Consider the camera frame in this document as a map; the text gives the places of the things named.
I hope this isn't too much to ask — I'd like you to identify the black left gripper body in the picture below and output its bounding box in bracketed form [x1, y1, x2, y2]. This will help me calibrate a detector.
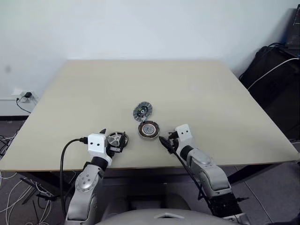
[105, 138, 125, 158]

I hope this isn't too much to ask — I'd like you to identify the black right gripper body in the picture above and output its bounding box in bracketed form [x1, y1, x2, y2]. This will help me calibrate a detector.
[167, 131, 180, 152]

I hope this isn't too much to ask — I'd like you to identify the round silver motor lid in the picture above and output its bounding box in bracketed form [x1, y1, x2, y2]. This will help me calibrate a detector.
[132, 101, 154, 121]

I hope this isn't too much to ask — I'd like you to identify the grey robot torso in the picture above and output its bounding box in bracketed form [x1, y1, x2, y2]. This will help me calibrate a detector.
[100, 207, 226, 225]

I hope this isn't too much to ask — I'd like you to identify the black floor stand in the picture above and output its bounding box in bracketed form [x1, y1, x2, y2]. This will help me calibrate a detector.
[19, 176, 60, 206]

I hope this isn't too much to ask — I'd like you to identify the large black bag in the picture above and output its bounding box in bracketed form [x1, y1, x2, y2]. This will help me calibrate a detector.
[239, 45, 300, 142]

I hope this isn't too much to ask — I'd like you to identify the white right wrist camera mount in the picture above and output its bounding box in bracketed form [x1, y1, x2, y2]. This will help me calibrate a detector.
[175, 123, 195, 153]

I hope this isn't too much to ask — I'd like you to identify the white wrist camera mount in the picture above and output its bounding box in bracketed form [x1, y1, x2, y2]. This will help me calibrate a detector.
[87, 133, 113, 165]
[175, 123, 195, 153]

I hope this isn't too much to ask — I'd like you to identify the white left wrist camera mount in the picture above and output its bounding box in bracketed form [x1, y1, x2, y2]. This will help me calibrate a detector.
[87, 133, 113, 165]

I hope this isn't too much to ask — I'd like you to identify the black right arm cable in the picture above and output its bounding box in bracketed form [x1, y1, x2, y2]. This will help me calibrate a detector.
[172, 150, 213, 207]

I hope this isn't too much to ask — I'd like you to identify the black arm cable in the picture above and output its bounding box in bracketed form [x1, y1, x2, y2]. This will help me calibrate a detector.
[60, 137, 89, 219]
[172, 150, 213, 207]

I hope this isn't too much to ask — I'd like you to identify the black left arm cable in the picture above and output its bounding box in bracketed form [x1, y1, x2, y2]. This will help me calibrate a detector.
[60, 137, 89, 219]

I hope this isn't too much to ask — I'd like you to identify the black charger cable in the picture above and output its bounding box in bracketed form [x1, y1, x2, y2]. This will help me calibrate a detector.
[15, 97, 31, 114]

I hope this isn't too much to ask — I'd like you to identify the white wall socket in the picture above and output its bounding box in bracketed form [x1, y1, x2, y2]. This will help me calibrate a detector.
[11, 89, 38, 103]

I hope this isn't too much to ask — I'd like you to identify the white floor cable tangle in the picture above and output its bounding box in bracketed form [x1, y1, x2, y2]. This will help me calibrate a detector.
[0, 133, 55, 225]

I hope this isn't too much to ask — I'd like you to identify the white cable on bag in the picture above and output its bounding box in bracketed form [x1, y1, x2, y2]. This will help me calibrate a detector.
[247, 57, 300, 91]

